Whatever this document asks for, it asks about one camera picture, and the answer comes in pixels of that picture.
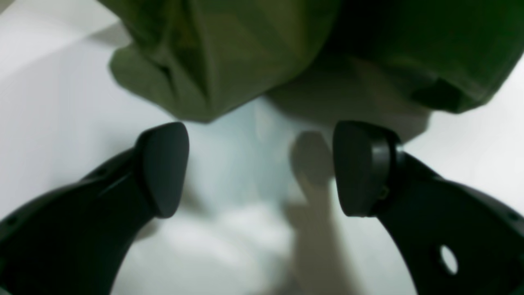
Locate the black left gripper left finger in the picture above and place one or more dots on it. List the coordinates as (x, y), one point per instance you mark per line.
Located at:
(72, 240)

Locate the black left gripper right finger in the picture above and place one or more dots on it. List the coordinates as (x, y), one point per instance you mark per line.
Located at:
(454, 240)

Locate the green T-shirt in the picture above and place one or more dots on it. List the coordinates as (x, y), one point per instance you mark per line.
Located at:
(199, 59)

